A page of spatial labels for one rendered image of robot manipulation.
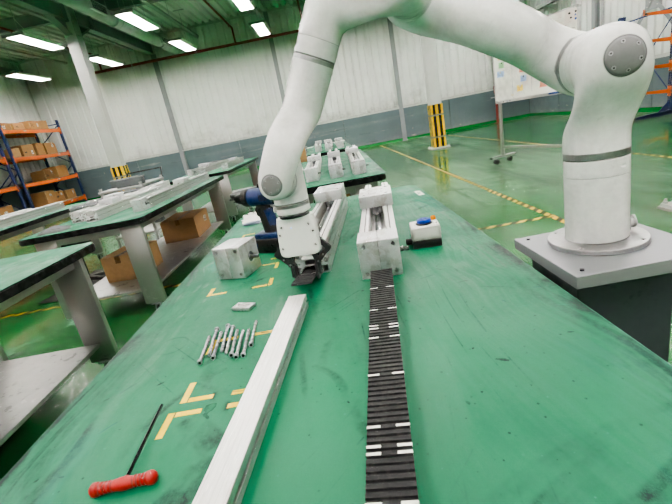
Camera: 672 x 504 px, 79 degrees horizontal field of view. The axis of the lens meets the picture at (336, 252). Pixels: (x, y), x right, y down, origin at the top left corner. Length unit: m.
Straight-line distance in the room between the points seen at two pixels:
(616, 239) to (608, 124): 0.23
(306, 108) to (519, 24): 0.43
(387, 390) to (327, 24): 0.70
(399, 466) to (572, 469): 0.18
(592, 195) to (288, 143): 0.62
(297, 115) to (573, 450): 0.74
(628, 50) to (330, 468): 0.79
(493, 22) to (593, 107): 0.24
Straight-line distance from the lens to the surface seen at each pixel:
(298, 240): 0.99
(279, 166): 0.87
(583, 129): 0.95
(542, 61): 1.00
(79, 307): 2.68
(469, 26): 0.91
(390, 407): 0.54
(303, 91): 0.92
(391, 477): 0.47
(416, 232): 1.15
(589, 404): 0.61
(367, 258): 0.98
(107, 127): 12.20
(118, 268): 3.88
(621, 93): 0.92
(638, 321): 1.07
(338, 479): 0.52
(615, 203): 0.99
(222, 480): 0.53
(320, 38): 0.92
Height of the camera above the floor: 1.16
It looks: 18 degrees down
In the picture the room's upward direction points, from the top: 11 degrees counter-clockwise
